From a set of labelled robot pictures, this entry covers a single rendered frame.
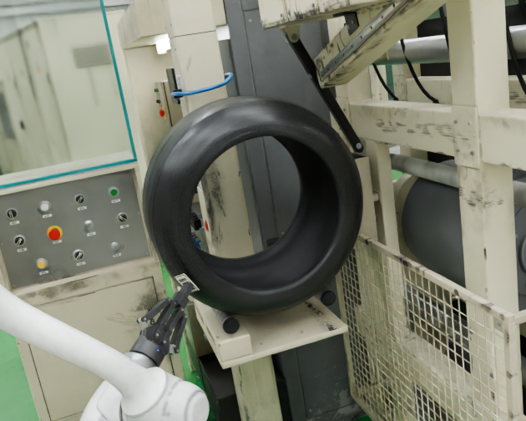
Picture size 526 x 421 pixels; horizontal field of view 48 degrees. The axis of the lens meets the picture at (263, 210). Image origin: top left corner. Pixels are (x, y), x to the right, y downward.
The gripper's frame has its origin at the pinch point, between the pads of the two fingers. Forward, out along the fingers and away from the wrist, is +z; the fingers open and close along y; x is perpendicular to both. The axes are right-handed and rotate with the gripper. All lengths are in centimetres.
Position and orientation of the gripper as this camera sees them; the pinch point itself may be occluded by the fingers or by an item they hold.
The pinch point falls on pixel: (183, 295)
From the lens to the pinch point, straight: 147.2
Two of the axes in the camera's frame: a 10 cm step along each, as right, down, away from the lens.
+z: 3.5, -6.3, 6.9
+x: 7.2, -2.9, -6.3
